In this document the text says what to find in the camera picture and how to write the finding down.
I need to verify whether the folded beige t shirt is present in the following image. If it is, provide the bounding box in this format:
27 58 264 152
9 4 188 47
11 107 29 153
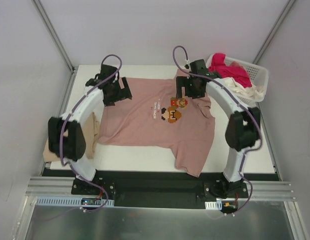
43 112 100 163

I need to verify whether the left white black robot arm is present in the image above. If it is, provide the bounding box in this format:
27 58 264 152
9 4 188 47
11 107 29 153
48 64 132 195

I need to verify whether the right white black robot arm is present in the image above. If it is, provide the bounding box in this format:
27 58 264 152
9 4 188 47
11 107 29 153
176 59 262 199

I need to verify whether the white slotted cable duct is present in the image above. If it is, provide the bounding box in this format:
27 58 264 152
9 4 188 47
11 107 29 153
37 196 114 208
205 200 222 211

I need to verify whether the cream white t shirt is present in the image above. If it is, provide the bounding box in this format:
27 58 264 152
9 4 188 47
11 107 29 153
221 77 266 102

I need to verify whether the dusty pink printed t shirt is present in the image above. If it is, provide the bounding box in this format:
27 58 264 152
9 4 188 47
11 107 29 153
98 77 215 177

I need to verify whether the white plastic laundry basket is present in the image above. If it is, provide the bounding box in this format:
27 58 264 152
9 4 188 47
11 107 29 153
218 56 269 106

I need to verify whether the left white slotted cable duct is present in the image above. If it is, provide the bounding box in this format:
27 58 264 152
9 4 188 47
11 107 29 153
37 196 114 208

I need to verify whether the crimson red t shirt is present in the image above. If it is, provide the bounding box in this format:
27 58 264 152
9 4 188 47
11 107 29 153
208 53 252 88

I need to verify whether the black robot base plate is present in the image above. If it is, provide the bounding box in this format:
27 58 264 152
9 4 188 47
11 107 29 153
42 168 248 208

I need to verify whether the right white slotted cable duct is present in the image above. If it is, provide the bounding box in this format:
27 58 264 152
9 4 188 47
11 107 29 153
205 200 222 211

